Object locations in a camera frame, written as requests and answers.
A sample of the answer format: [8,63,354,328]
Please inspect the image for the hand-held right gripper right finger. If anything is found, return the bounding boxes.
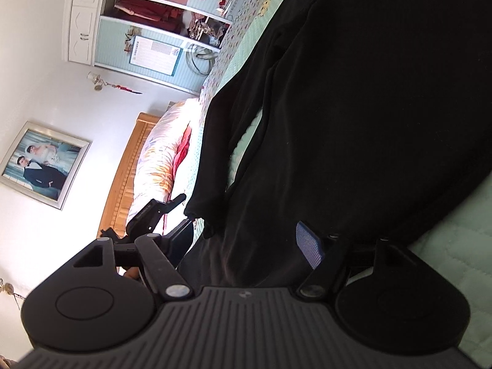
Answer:
[295,221,418,300]

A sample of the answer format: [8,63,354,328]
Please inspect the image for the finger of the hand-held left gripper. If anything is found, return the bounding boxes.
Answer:
[165,194,188,214]

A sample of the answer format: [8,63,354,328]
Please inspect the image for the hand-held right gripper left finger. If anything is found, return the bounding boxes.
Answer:
[73,218,193,302]

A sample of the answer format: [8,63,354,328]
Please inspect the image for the black pants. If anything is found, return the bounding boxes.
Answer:
[177,0,492,289]

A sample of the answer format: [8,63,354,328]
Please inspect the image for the red hanging clothes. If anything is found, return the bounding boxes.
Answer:
[114,0,185,33]

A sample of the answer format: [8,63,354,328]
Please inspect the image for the floral pillow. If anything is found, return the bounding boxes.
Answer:
[126,98,200,235]

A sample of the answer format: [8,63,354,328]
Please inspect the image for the wooden headboard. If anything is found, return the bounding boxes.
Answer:
[99,112,160,239]

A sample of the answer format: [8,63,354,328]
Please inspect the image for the framed portrait photo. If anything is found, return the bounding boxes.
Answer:
[0,121,92,211]

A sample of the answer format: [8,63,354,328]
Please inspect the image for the green bee-print quilted bedspread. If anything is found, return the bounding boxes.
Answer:
[192,0,492,358]

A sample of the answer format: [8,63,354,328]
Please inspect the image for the blue-framed poster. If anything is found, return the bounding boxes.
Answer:
[129,35,182,77]

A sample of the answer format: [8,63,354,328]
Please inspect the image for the silver hoops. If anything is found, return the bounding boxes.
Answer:
[186,42,220,75]

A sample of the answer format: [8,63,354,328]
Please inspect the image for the patterned brown cloth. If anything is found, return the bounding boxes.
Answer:
[188,17,227,45]

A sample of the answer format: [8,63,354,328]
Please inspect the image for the white sliding-door wardrobe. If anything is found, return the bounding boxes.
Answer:
[63,0,285,95]

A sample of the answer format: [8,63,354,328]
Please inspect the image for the wall ornament with red tassel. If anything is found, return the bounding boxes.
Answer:
[86,71,143,95]

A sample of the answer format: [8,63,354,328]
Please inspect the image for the small metal wall ornament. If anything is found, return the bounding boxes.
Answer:
[0,279,27,300]

